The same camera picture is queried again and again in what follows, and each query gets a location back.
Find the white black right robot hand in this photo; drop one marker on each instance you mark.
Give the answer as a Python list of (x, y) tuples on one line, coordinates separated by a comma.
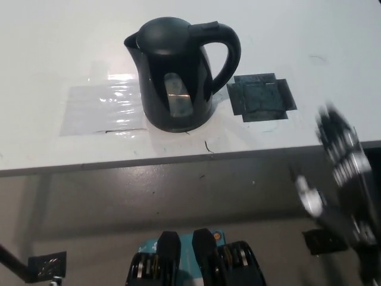
[(345, 184)]

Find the black electric kettle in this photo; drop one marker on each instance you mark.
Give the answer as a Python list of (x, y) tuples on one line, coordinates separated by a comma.
[(184, 89)]

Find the black table foot plate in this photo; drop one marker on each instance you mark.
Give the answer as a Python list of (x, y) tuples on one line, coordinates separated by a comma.
[(318, 242)]

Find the black tape square patch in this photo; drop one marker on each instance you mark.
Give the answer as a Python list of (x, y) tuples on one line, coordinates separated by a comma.
[(260, 98)]

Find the clear plastic tape sheet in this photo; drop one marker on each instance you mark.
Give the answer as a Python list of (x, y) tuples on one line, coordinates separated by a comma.
[(99, 110)]

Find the left table foot plate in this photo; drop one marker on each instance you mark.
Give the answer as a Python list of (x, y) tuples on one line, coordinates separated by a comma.
[(47, 263)]

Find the black table leg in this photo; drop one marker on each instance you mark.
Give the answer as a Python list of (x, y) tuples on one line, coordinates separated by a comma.
[(13, 263)]

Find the black table frame bracket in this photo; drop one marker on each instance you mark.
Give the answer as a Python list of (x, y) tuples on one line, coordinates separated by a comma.
[(374, 156)]

